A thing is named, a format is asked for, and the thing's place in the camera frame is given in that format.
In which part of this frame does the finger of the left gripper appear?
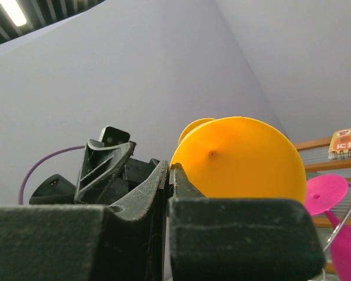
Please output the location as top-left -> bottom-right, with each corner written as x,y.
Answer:
74,139 -> 135,204

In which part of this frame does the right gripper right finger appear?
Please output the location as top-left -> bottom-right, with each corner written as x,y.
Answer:
168,164 -> 325,280

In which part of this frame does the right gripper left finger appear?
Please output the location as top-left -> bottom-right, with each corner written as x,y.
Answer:
0,161 -> 168,280

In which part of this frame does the orange wine glass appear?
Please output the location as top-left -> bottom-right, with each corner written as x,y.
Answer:
171,116 -> 307,204

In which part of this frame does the pink wine glass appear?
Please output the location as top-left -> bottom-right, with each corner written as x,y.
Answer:
305,174 -> 351,280

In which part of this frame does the chrome wine glass rack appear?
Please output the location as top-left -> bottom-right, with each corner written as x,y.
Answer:
324,183 -> 351,280

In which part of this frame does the wooden shelf rack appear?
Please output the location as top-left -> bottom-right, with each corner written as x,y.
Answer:
295,137 -> 351,280

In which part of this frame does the orange spiral notebook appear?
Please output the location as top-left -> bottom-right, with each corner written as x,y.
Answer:
328,128 -> 351,160

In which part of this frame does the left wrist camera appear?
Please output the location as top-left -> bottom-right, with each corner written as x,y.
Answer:
99,126 -> 130,147

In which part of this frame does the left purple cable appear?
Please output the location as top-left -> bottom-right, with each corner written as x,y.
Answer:
18,145 -> 86,205

